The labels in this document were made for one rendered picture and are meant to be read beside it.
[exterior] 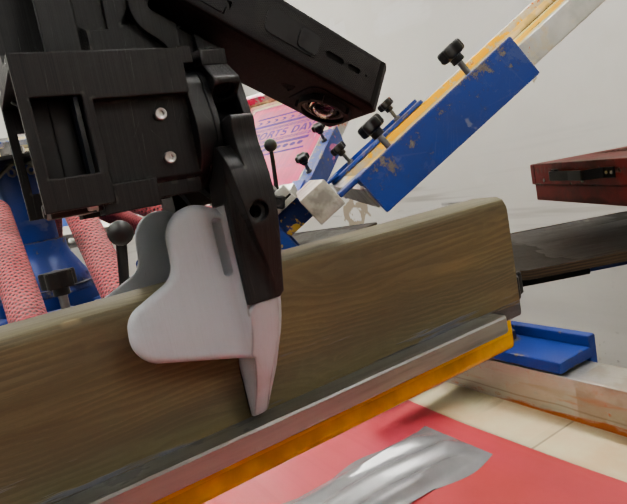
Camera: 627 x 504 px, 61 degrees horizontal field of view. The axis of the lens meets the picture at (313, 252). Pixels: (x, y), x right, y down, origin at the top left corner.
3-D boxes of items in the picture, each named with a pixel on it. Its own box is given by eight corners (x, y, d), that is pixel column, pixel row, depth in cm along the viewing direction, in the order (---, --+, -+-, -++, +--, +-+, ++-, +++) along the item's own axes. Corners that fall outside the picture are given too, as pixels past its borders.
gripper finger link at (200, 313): (151, 457, 21) (90, 230, 21) (280, 402, 24) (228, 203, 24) (172, 476, 19) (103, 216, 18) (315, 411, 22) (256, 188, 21)
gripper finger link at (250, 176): (215, 309, 23) (164, 117, 23) (251, 298, 24) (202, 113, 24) (260, 306, 19) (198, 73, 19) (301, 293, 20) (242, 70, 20)
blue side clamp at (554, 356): (604, 412, 44) (595, 332, 43) (569, 437, 42) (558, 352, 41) (376, 349, 70) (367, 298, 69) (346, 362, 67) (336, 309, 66)
